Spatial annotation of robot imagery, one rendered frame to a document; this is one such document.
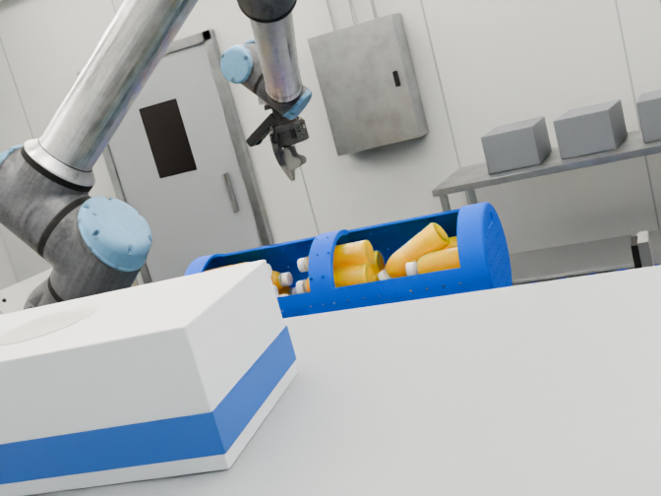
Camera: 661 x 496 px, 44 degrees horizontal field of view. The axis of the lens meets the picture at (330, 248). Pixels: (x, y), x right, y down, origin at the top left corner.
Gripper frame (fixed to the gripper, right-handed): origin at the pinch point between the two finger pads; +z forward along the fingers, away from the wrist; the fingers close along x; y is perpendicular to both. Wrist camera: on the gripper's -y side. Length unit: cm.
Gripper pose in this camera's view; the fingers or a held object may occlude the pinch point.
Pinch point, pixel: (289, 176)
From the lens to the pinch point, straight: 223.0
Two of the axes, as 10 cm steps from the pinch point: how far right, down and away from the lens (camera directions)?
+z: 2.6, 9.5, 1.9
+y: 9.0, -1.7, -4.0
